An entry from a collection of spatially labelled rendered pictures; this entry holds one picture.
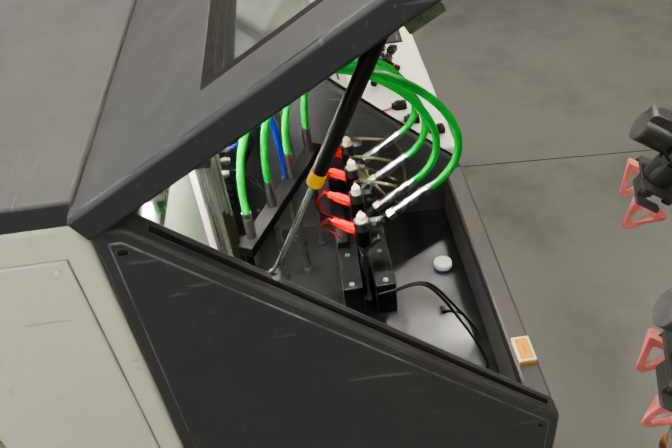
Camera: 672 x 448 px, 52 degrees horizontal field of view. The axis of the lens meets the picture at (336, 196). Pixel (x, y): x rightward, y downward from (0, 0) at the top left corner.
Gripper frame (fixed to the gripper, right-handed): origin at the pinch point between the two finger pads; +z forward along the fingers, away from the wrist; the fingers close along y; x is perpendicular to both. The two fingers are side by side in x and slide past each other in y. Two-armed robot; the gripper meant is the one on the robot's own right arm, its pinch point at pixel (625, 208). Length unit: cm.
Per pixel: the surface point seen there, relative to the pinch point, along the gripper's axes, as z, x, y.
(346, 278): 25, -45, 25
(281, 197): 20, -62, 17
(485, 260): 15.9, -20.9, 13.6
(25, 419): 26, -81, 72
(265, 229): 20, -62, 26
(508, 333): 13.5, -16.1, 30.9
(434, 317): 30.8, -23.8, 19.6
